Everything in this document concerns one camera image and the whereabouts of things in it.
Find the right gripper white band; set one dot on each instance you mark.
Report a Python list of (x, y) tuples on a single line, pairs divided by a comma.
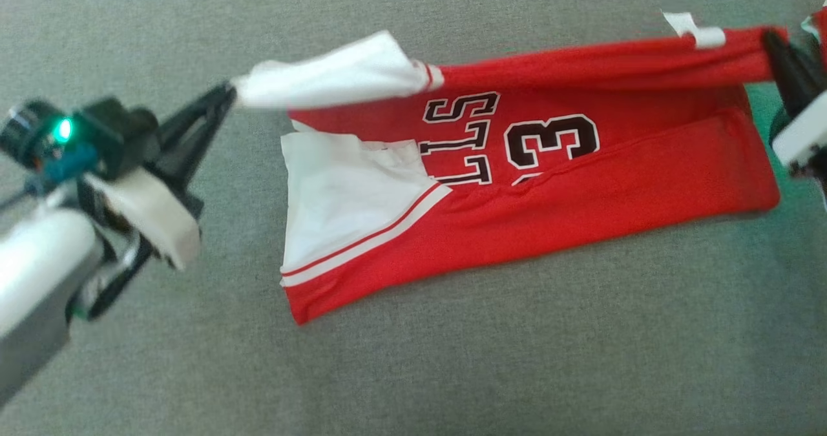
[(804, 139)]

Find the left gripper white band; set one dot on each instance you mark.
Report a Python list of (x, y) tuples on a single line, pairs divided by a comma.
[(148, 216)]

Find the red basketball shorts white trim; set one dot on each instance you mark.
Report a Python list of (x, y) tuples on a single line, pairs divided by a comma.
[(581, 184)]

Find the large grey sofa seat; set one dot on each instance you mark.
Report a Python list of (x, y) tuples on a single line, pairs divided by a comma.
[(452, 371)]

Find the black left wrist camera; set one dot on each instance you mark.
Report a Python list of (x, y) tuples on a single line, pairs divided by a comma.
[(77, 135)]

